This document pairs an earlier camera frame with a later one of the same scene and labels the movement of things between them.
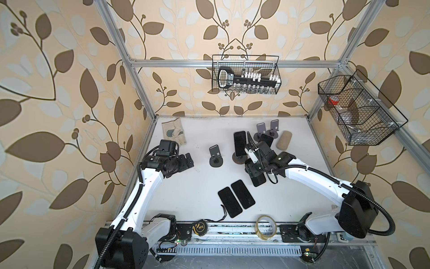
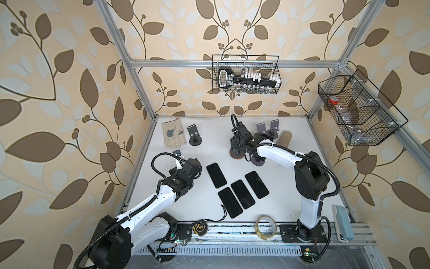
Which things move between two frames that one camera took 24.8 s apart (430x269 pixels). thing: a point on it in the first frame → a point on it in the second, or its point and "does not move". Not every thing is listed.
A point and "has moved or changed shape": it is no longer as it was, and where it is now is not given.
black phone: (258, 180) has moved or changed shape
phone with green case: (242, 194) does not move
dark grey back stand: (216, 160) → (195, 139)
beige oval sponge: (284, 140) does not move
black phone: (240, 141) has moved or changed shape
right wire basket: (364, 116) does not move
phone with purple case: (229, 202) does not move
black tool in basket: (227, 79) does not move
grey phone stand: (260, 130) does not move
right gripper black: (249, 166) → (233, 143)
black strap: (223, 217) does not move
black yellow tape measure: (200, 227) does not move
